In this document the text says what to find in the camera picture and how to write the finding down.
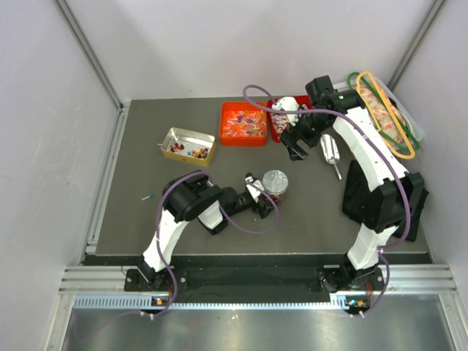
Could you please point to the orange candy box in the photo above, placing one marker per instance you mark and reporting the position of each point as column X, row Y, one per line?
column 242, row 125

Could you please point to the black cloth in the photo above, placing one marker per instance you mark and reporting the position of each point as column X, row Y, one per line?
column 383, row 207

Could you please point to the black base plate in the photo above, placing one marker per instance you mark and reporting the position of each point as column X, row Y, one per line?
column 253, row 284

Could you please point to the clear glass jar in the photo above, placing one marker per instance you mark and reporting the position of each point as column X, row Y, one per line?
column 279, row 196

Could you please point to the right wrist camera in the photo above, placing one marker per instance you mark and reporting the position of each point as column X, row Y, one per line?
column 285, row 104

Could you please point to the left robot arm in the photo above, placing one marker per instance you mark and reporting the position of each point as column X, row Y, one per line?
column 195, row 197

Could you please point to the green hanger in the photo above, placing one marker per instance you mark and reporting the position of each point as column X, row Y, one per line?
column 406, row 135

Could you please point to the gold candy tin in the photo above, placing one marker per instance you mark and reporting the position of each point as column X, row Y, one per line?
column 188, row 146

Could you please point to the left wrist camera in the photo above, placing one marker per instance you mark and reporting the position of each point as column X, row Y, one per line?
column 254, row 187

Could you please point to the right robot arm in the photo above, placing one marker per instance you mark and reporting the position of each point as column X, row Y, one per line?
column 352, row 123

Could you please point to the floral cloth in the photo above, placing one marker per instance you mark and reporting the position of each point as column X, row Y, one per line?
column 378, row 112

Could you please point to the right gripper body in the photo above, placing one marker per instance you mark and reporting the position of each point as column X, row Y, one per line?
column 308, row 129

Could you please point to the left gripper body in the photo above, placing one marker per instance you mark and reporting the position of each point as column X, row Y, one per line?
column 244, row 204

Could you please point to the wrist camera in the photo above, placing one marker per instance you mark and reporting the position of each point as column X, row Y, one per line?
column 254, row 187
column 285, row 104

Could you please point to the yellow hanger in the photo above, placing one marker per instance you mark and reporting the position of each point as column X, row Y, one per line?
column 384, row 113

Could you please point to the blue lollipop on table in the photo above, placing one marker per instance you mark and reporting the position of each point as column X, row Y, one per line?
column 151, row 196

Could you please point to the clear jar lid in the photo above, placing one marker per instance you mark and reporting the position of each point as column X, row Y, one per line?
column 275, row 181

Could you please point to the white plastic basket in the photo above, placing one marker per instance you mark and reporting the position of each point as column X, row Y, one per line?
column 417, row 132

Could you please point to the red candy box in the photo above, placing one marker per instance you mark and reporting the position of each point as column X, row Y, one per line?
column 277, row 131

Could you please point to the metal scoop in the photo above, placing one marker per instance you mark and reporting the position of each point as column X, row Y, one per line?
column 330, row 152

